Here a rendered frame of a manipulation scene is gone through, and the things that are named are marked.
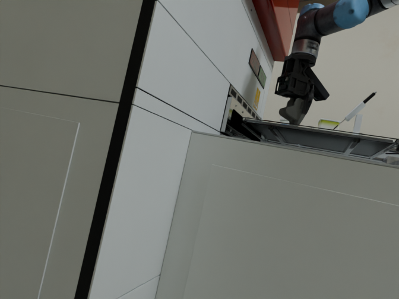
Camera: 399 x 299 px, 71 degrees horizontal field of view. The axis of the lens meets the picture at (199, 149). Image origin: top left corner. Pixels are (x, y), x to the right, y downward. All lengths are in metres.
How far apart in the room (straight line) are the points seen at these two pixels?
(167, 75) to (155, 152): 0.13
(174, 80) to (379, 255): 0.43
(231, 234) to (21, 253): 0.35
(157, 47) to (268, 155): 0.27
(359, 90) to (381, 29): 0.51
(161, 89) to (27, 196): 0.28
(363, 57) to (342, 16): 1.88
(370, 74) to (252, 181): 2.21
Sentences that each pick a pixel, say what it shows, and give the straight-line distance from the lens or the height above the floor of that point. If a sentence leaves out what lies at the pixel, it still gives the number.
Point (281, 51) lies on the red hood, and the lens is 1.15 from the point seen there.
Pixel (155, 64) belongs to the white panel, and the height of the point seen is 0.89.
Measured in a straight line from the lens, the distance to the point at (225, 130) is 0.73.
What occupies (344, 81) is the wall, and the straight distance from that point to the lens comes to 2.66.
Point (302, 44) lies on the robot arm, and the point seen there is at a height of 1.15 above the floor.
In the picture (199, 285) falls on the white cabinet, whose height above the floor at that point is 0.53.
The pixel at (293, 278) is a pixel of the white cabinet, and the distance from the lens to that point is 0.54.
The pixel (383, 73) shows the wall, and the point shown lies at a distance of 2.67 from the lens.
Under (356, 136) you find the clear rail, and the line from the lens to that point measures 0.75.
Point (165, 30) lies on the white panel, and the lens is 0.48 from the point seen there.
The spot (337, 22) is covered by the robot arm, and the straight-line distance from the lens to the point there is 0.87.
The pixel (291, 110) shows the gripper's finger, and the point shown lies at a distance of 0.85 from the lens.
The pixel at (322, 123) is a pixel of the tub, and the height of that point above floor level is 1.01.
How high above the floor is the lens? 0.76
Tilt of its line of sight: 2 degrees up
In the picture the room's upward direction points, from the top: 12 degrees clockwise
